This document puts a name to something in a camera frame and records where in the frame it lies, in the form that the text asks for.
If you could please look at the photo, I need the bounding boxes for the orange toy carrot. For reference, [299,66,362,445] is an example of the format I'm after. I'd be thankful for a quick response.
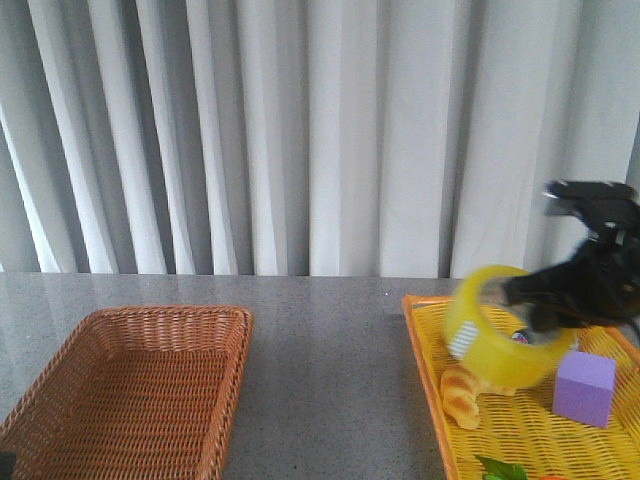
[474,454,571,480]

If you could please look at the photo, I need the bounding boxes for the small lying jar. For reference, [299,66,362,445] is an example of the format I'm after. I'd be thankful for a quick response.
[511,329,533,345]

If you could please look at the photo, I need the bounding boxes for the yellow tape roll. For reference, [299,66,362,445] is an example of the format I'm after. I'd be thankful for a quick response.
[443,265,577,389]

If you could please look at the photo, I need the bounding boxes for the purple foam block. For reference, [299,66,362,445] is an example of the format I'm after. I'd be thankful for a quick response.
[552,350,616,428]

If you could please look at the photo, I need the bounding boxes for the toy croissant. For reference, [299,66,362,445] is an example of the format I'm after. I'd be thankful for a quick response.
[440,364,516,430]

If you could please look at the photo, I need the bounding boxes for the yellow woven basket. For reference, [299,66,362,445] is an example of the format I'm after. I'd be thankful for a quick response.
[402,295,639,479]

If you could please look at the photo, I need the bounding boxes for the grey pleated curtain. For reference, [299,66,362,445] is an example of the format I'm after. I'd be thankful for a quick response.
[1,1,639,278]

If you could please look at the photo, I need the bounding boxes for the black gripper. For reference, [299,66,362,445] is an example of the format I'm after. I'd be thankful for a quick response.
[502,180,639,330]

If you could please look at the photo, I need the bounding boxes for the brown wicker basket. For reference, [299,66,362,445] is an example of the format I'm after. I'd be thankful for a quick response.
[1,305,254,479]

